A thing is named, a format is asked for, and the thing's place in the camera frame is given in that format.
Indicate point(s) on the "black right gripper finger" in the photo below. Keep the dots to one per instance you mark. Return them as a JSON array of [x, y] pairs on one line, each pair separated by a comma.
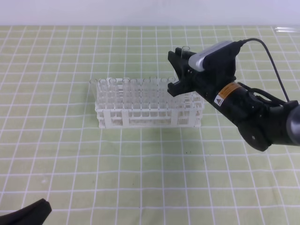
[[179, 64], [178, 52]]

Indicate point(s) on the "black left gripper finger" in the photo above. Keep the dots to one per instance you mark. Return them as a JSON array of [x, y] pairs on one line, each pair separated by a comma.
[[34, 214]]

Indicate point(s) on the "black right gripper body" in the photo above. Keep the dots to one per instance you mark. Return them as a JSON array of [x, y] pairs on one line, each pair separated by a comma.
[[207, 83]]

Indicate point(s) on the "clear glass test tube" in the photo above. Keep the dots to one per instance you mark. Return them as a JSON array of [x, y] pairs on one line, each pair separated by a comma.
[[185, 51]]

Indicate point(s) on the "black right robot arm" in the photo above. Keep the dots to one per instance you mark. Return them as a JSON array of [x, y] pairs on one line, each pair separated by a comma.
[[262, 119]]

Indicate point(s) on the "white test tube rack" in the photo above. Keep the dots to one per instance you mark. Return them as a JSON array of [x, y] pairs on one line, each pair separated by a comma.
[[134, 103]]

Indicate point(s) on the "spare glass tube far right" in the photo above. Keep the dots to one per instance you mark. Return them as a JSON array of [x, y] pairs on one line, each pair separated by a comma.
[[287, 30]]

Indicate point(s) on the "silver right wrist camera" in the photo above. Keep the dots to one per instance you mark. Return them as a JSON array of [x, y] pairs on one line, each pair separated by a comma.
[[215, 56]]

